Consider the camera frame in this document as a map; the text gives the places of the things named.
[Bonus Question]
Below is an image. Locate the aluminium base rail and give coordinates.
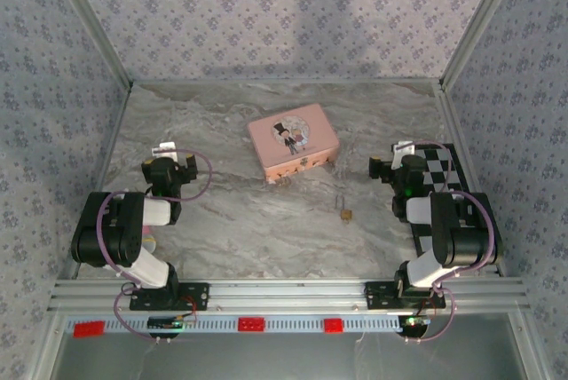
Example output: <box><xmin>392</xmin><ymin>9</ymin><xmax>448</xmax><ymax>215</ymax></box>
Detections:
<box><xmin>47</xmin><ymin>279</ymin><xmax>530</xmax><ymax>313</ymax></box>

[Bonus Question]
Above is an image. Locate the brass padlock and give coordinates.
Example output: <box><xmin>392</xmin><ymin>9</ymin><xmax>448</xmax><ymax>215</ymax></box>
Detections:
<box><xmin>337</xmin><ymin>194</ymin><xmax>355</xmax><ymax>225</ymax></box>

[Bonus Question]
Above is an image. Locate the white slotted cable duct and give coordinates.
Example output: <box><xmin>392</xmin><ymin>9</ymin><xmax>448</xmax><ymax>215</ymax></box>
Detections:
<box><xmin>66</xmin><ymin>313</ymin><xmax>403</xmax><ymax>336</ymax></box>

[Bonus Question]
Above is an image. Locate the pink tin box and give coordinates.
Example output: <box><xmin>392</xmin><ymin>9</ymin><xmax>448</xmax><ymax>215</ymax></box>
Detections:
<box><xmin>247</xmin><ymin>103</ymin><xmax>342</xmax><ymax>185</ymax></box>

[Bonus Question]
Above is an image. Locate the small circuit board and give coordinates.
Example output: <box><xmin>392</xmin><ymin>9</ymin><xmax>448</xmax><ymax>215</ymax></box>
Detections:
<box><xmin>398</xmin><ymin>315</ymin><xmax>432</xmax><ymax>336</ymax></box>
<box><xmin>147</xmin><ymin>315</ymin><xmax>197</xmax><ymax>332</ymax></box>

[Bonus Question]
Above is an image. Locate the aluminium frame post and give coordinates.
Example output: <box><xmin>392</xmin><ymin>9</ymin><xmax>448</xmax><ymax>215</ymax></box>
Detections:
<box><xmin>438</xmin><ymin>0</ymin><xmax>529</xmax><ymax>91</ymax></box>
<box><xmin>43</xmin><ymin>0</ymin><xmax>135</xmax><ymax>91</ymax></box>

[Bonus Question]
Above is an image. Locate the black grey chessboard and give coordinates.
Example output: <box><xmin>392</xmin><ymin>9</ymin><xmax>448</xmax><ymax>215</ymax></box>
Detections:
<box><xmin>390</xmin><ymin>143</ymin><xmax>506</xmax><ymax>275</ymax></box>

